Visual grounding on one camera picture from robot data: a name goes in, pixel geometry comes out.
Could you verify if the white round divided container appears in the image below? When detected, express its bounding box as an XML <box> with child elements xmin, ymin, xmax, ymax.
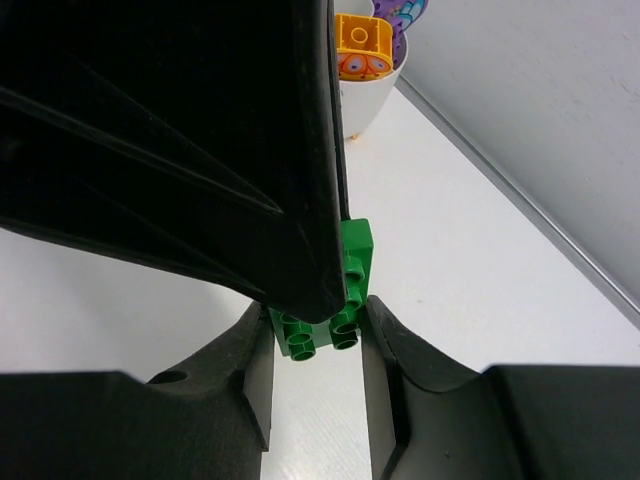
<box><xmin>334</xmin><ymin>1</ymin><xmax>407</xmax><ymax>139</ymax></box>

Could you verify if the lavender curved lego piece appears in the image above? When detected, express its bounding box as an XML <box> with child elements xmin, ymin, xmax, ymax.
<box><xmin>372</xmin><ymin>0</ymin><xmax>429</xmax><ymax>68</ymax></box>

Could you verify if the green lego brick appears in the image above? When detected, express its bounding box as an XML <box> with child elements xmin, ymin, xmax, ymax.
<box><xmin>269</xmin><ymin>218</ymin><xmax>374</xmax><ymax>362</ymax></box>

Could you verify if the aluminium frame rail back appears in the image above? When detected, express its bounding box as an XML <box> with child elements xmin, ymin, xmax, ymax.
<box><xmin>396</xmin><ymin>74</ymin><xmax>639</xmax><ymax>328</ymax></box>

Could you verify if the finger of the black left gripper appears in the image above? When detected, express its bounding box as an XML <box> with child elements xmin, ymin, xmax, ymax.
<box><xmin>1</xmin><ymin>1</ymin><xmax>347</xmax><ymax>323</ymax></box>

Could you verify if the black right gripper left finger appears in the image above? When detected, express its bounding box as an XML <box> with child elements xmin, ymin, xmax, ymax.
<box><xmin>1</xmin><ymin>304</ymin><xmax>274</xmax><ymax>479</ymax></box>

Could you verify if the yellow curved lego brick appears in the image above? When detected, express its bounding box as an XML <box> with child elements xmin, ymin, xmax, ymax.
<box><xmin>335</xmin><ymin>13</ymin><xmax>393</xmax><ymax>82</ymax></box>

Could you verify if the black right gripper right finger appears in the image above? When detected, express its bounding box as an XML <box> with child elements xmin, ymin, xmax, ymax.
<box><xmin>362</xmin><ymin>297</ymin><xmax>639</xmax><ymax>479</ymax></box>

